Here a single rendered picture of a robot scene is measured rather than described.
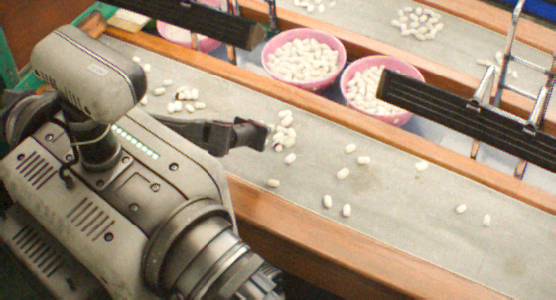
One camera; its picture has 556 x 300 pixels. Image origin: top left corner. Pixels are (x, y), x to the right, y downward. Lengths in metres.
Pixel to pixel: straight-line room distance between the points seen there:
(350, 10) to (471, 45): 0.45
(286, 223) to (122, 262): 0.87
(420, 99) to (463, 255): 0.43
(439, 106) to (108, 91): 0.91
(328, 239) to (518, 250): 0.52
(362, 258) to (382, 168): 0.31
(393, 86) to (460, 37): 0.77
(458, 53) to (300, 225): 0.86
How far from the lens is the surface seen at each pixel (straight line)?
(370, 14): 2.32
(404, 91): 1.54
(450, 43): 2.24
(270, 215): 1.70
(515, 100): 2.05
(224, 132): 1.57
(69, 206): 0.93
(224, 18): 1.73
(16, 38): 2.12
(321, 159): 1.84
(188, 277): 0.86
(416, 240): 1.69
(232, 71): 2.07
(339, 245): 1.64
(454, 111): 1.51
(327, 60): 2.13
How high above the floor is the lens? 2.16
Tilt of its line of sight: 49 degrees down
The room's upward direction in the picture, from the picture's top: 5 degrees counter-clockwise
